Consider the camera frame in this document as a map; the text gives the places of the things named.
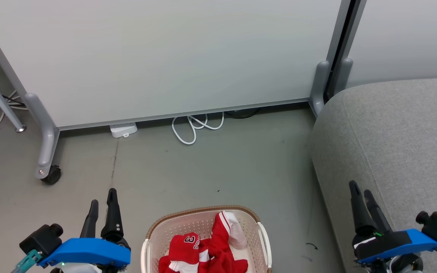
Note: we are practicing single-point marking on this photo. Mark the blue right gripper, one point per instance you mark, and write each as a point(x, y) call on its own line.
point(393, 242)

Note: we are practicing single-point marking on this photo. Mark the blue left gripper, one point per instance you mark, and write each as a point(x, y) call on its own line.
point(89, 252)

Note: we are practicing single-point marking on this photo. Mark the red basketball jersey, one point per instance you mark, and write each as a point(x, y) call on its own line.
point(182, 250)

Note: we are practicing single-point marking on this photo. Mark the red shorts with white trim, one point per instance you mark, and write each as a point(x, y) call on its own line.
point(222, 242)

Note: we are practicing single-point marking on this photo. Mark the grey fabric sofa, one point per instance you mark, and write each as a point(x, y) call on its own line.
point(393, 140)

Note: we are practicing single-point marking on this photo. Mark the beige plastic laundry basket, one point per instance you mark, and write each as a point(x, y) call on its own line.
point(157, 237)

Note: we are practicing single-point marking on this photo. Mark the black caster wheel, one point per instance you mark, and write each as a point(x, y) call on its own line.
point(52, 175)

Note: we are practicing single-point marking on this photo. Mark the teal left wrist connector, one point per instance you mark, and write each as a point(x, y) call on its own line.
point(27, 261)

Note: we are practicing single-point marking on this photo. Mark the white power adapter box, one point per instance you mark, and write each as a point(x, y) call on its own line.
point(123, 130)

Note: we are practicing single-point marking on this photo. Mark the long grey partition foot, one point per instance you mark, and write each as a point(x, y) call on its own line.
point(46, 136)

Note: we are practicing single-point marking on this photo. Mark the short grey partition foot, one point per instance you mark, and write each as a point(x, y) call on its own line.
point(343, 74)
point(319, 87)

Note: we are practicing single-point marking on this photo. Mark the large white partition board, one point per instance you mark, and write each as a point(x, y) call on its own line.
point(165, 57)

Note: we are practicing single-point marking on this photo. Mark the narrow white partition board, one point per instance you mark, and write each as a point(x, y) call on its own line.
point(408, 38)

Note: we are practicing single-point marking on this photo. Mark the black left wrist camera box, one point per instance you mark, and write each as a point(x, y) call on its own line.
point(42, 239)

